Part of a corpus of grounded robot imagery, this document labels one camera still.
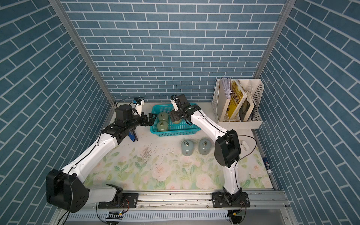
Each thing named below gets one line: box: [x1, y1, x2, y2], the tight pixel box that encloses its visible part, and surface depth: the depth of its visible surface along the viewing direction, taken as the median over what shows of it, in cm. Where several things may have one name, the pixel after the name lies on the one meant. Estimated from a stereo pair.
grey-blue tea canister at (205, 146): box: [198, 138, 212, 156], surface depth 89 cm
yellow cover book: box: [227, 79, 248, 120], surface depth 98 cm
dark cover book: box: [238, 90, 255, 122], surface depth 97 cm
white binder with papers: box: [217, 77, 233, 122], surface depth 91 cm
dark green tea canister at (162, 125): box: [156, 120, 169, 132], surface depth 98 cm
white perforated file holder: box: [211, 78, 264, 130], surface depth 100 cm
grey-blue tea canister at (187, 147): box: [181, 139, 195, 157], surface depth 89 cm
